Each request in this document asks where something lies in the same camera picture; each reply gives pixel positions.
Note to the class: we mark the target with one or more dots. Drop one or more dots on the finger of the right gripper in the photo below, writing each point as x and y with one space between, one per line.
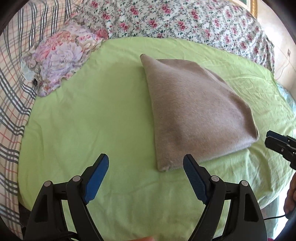
278 146
276 135

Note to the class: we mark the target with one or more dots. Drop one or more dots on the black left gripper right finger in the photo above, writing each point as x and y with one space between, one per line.
244 219

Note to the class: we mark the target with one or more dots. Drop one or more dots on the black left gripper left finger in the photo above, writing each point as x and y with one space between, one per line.
60 210

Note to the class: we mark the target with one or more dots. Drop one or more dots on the beige knit sweater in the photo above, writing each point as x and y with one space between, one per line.
195 112

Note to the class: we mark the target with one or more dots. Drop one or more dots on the person's right hand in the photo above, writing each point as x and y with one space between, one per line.
290 200

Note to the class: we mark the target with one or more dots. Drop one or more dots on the person's left hand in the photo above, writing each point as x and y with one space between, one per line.
145 239

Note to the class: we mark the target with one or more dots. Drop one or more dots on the rose floral quilt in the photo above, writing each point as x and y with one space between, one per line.
220 24

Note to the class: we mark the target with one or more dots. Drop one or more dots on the gold framed painting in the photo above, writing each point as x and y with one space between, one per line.
250 5

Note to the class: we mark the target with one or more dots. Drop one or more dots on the lime green bed sheet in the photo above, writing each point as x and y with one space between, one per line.
105 108

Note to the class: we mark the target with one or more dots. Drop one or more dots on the pastel floral pillow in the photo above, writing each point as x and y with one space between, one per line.
60 56

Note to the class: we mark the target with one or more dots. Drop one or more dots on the plaid bed sheet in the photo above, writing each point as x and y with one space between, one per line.
32 22

